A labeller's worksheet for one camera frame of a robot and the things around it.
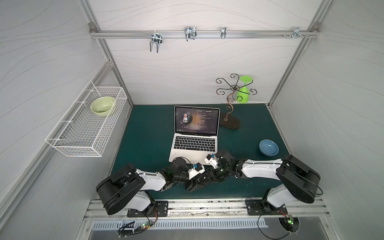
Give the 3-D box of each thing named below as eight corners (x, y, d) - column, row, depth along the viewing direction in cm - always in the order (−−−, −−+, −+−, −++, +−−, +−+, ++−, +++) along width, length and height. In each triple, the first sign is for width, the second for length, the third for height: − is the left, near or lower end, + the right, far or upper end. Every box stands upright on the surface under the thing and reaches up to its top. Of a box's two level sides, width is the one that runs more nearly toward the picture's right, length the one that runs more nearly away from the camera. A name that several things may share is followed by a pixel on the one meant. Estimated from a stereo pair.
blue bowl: (260, 158, 94) (263, 155, 90) (255, 142, 101) (258, 139, 98) (278, 158, 94) (281, 155, 90) (272, 143, 101) (275, 139, 98)
